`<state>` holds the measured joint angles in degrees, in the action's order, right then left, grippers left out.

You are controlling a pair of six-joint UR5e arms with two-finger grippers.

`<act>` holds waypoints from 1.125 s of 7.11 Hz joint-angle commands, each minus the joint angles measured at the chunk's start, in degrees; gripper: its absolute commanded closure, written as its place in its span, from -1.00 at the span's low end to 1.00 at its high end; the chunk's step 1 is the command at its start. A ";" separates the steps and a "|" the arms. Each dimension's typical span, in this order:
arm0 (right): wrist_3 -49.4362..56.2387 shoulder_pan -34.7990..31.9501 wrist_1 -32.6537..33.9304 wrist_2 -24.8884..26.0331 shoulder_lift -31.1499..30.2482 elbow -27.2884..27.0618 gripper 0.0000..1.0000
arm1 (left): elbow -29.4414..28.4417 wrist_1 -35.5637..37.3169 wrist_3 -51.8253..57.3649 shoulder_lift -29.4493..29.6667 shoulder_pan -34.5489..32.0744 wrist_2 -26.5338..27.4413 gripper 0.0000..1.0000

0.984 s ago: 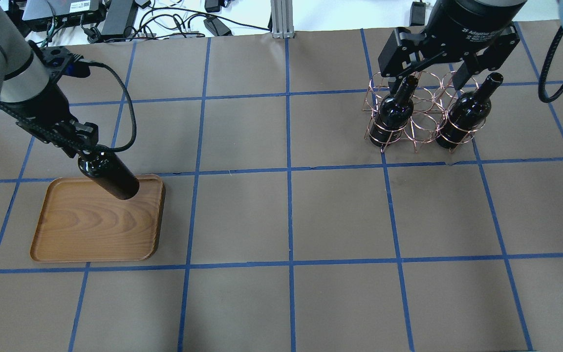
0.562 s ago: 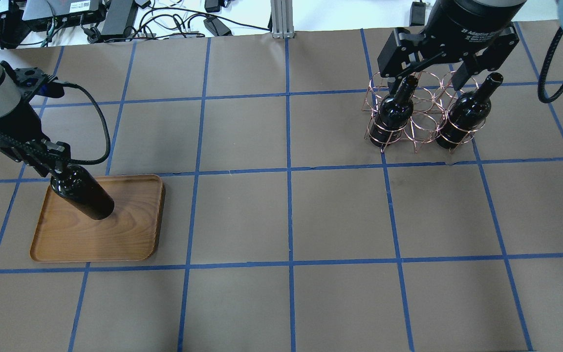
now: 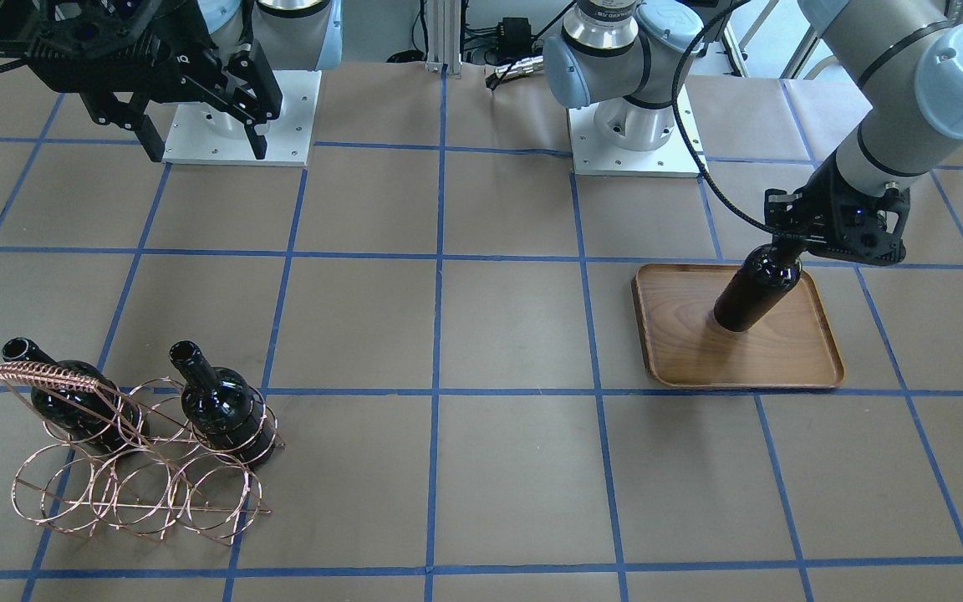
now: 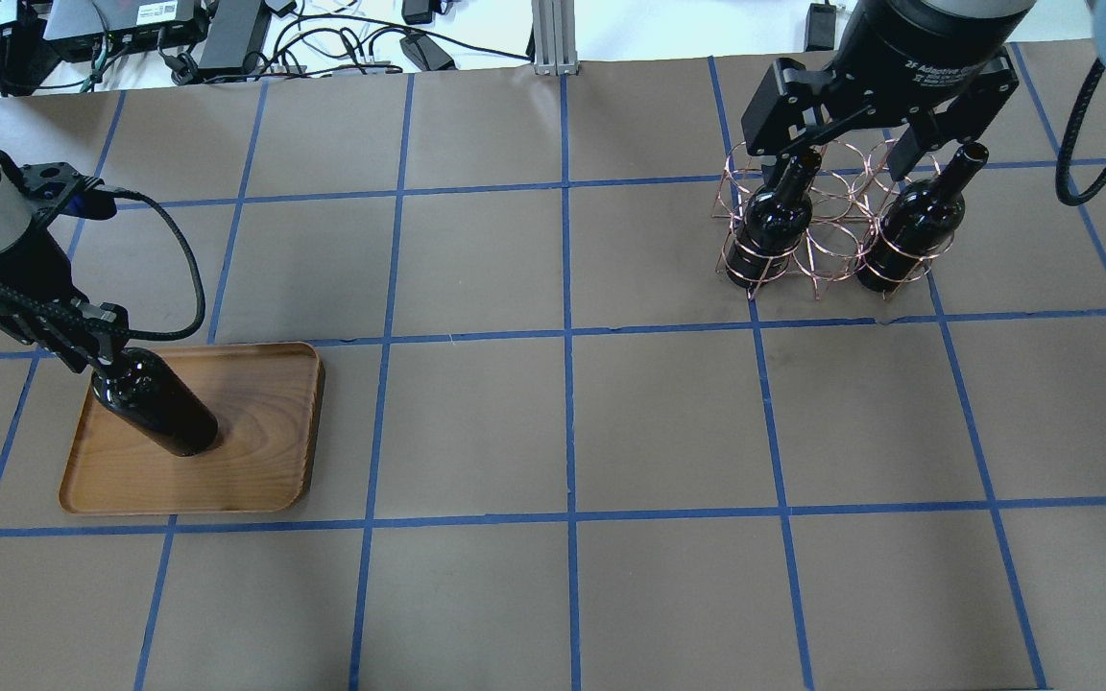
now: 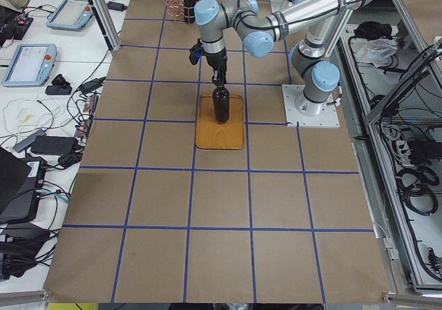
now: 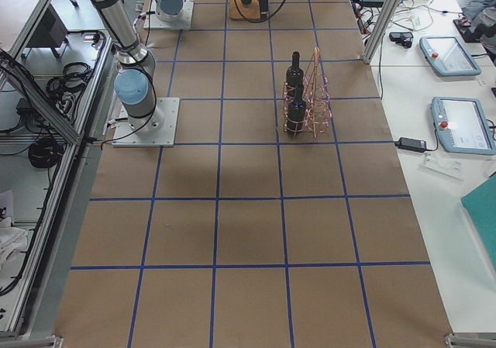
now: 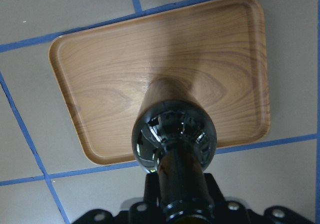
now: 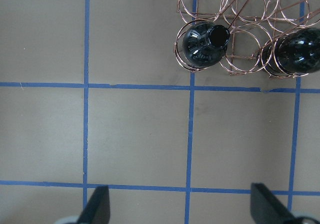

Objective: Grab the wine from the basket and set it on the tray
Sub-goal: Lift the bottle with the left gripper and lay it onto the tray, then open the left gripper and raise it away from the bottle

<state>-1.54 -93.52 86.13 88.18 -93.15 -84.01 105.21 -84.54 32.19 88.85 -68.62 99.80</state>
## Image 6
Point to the wooden tray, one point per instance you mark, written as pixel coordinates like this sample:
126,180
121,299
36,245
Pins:
237,10

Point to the dark wine bottle middle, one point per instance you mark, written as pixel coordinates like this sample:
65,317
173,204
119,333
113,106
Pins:
294,75

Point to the dark wine bottle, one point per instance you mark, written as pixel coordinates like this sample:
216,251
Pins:
294,75
296,110

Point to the dark wine bottle outer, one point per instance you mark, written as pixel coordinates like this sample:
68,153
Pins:
296,110

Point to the far teach pendant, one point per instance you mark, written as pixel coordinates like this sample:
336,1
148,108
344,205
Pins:
448,56

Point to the teach pendant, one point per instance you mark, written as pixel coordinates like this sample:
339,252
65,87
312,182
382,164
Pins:
448,56
461,126

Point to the black power adapter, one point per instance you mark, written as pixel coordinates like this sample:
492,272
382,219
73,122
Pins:
414,145

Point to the near teach pendant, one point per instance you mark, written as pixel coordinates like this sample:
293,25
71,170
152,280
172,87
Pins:
461,126

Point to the teal box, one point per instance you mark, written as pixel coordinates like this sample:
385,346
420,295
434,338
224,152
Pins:
480,204

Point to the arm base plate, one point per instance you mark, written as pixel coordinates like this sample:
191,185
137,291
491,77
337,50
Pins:
159,131
181,21

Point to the copper wire bottle basket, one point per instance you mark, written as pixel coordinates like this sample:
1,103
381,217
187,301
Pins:
318,112

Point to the aluminium frame post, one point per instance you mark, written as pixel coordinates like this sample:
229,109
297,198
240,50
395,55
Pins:
377,34

